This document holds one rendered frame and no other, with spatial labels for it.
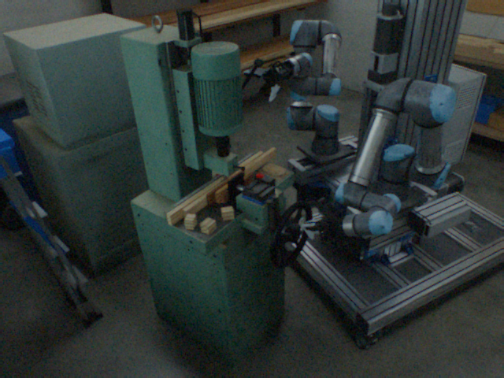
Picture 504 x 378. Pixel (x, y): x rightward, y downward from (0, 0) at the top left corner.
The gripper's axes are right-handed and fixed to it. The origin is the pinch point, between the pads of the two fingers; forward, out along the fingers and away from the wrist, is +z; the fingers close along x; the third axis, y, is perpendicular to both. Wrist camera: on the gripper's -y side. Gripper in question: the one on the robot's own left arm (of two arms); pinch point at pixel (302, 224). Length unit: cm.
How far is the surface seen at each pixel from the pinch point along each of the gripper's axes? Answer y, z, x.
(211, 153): -36.6, 31.0, -1.1
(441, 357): 105, -1, 51
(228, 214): -13.9, 20.9, -13.8
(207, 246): -8.4, 21.7, -28.2
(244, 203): -14.6, 18.4, -6.4
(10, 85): -122, 198, 0
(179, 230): -16.7, 32.5, -29.7
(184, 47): -77, 16, -3
